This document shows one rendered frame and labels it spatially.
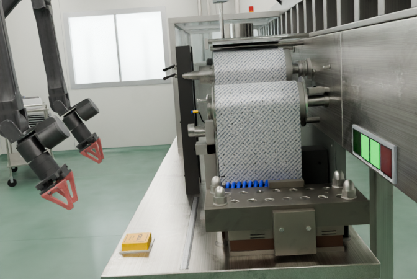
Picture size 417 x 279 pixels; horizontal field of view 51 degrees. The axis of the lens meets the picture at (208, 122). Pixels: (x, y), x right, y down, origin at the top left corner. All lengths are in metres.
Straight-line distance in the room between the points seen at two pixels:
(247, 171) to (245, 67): 0.37
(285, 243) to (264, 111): 0.37
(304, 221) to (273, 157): 0.25
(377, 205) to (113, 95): 5.84
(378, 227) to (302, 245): 0.48
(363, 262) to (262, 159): 0.38
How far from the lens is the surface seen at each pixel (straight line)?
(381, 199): 1.52
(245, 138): 1.25
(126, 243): 1.23
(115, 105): 7.03
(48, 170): 1.17
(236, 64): 1.47
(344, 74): 1.15
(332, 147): 1.34
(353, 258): 1.15
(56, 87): 1.64
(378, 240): 1.57
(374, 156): 0.95
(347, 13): 1.21
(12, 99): 1.16
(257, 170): 1.27
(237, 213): 1.10
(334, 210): 1.13
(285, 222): 1.10
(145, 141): 7.02
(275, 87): 1.26
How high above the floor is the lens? 1.40
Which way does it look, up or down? 9 degrees down
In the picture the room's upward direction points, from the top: 4 degrees counter-clockwise
